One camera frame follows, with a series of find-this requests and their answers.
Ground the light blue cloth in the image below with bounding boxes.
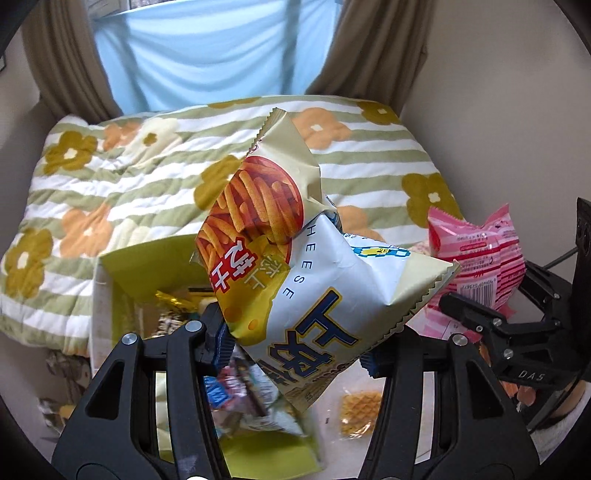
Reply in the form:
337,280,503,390
92,0,345,114

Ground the floral striped blanket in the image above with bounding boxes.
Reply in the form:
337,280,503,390
0,95,467,356

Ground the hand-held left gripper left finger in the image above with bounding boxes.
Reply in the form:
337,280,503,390
52,302,232,480

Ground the cream cheese chip bag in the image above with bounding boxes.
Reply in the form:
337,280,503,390
190,107,461,414

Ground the blue white snack packet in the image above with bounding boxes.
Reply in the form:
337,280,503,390
222,355,308,437

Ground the gold snack packet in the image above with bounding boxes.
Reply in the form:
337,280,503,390
154,288,199,315

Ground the green cardboard box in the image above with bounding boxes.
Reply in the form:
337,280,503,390
88,233,324,480

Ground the brown curtain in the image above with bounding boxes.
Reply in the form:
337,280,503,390
305,0,435,112
23,0,123,123

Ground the person's right forearm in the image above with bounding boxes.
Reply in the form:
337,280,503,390
529,378,591,446

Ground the clear waffle packet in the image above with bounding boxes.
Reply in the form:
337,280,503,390
323,383,386,437

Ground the blue red snack packet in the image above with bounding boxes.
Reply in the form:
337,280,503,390
203,369,250,411

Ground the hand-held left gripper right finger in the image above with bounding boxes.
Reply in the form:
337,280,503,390
358,323,541,480

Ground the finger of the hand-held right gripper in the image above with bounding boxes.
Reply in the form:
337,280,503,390
522,259,575,319
438,292,566,367

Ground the pink snack packet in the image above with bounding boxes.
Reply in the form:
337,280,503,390
427,203,527,319

